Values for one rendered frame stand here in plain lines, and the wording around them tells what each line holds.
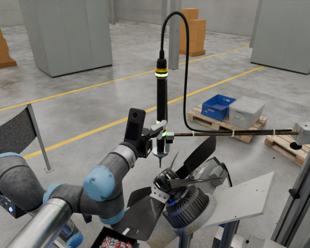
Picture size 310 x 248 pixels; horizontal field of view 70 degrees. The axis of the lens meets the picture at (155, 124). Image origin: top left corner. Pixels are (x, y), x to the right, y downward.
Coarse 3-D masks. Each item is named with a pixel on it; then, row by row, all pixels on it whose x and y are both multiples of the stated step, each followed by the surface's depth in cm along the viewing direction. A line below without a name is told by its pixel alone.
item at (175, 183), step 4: (172, 180) 98; (176, 180) 97; (180, 180) 95; (184, 180) 93; (188, 180) 91; (192, 180) 90; (196, 180) 90; (204, 180) 86; (208, 180) 92; (212, 180) 94; (172, 184) 89; (176, 184) 88; (180, 184) 86; (184, 184) 85; (188, 184) 84; (172, 188) 84
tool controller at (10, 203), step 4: (4, 200) 115; (8, 200) 112; (0, 204) 118; (8, 204) 113; (12, 204) 110; (4, 208) 116; (8, 208) 114; (12, 208) 111; (16, 208) 110; (8, 212) 115; (12, 212) 112; (16, 212) 111; (20, 212) 112; (24, 212) 114; (16, 216) 111; (20, 216) 113
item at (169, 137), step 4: (172, 132) 93; (168, 136) 91; (172, 136) 91; (168, 140) 92; (172, 140) 92; (168, 144) 93; (156, 148) 98; (164, 148) 98; (168, 148) 94; (156, 152) 95; (164, 152) 95; (156, 156) 94; (160, 156) 94; (164, 156) 94
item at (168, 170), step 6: (168, 168) 117; (168, 174) 113; (174, 174) 116; (156, 180) 113; (162, 180) 112; (156, 186) 115; (162, 186) 112; (168, 186) 112; (186, 186) 114; (168, 192) 114; (174, 192) 113; (180, 192) 111; (174, 198) 110
